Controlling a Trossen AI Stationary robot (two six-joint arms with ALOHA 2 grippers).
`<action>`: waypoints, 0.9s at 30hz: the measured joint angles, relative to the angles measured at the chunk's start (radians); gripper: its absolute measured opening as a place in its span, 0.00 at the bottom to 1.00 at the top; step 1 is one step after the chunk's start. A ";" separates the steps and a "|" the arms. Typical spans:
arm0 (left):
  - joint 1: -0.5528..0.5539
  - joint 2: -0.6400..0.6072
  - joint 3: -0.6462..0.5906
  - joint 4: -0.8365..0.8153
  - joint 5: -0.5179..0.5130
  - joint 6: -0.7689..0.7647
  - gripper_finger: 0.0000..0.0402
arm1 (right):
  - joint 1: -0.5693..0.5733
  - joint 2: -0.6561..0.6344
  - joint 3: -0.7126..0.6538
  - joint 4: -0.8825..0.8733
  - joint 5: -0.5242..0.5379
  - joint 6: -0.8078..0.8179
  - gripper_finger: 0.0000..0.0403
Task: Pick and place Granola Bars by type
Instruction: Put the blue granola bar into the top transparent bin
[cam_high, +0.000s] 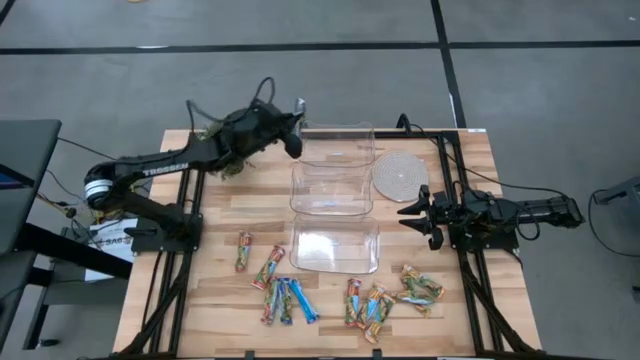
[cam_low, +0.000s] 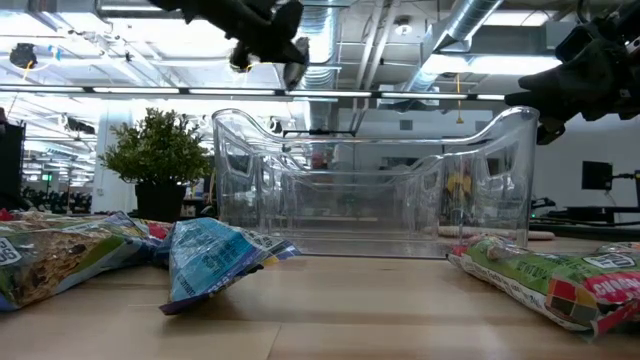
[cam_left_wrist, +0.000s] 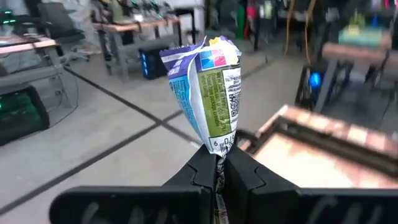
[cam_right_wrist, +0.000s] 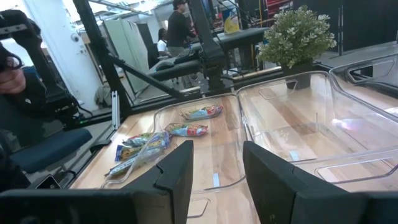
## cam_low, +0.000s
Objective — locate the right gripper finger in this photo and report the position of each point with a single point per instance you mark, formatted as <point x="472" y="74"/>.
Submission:
<point x="525" y="106"/>
<point x="562" y="87"/>

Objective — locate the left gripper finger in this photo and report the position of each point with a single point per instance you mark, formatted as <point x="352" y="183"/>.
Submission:
<point x="296" y="62"/>
<point x="289" y="17"/>

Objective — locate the granola bar blue wrapper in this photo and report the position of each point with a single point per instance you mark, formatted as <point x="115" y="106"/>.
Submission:
<point x="215" y="255"/>

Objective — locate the bright ceiling light panel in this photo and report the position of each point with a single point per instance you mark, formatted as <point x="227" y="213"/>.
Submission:
<point x="500" y="65"/>

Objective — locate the yellow hanging pendant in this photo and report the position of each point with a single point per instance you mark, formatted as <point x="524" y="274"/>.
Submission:
<point x="459" y="120"/>

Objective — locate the black horizontal bar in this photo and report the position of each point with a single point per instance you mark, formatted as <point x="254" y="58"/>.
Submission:
<point x="320" y="132"/>

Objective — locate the small black square monitor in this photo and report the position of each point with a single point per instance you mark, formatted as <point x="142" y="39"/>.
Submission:
<point x="597" y="175"/>

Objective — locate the person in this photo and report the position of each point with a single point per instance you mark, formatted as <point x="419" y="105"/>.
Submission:
<point x="318" y="161"/>
<point x="459" y="184"/>

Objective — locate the white ceiling sensor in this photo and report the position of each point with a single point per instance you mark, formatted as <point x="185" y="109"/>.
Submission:
<point x="403" y="27"/>

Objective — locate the long ceiling light strip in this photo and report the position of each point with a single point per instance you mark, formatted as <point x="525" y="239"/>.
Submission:
<point x="135" y="90"/>

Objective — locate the black background desk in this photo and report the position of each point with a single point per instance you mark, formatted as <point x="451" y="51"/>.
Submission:
<point x="590" y="210"/>

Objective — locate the clear plastic bin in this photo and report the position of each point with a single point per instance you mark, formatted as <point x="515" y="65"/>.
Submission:
<point x="350" y="200"/>
<point x="425" y="210"/>
<point x="235" y="200"/>

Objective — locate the green plant in black pot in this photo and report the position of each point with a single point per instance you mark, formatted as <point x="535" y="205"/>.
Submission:
<point x="157" y="150"/>

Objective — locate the black ceiling device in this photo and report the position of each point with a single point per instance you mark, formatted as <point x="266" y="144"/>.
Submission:
<point x="22" y="55"/>

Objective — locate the green exit sign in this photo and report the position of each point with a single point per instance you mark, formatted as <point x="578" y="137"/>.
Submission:
<point x="47" y="177"/>

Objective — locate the black monitor panel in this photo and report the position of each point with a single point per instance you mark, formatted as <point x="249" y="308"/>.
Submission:
<point x="12" y="165"/>

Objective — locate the ribbed silver ceiling duct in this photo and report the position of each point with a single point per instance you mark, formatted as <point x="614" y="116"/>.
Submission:
<point x="325" y="30"/>

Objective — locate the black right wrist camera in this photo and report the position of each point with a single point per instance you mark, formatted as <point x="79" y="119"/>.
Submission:
<point x="577" y="44"/>

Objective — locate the large silver spiral duct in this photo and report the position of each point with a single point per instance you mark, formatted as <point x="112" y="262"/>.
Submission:
<point x="470" y="17"/>

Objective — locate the black aluminium table frame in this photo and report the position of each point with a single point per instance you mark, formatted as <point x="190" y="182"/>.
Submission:
<point x="590" y="231"/>

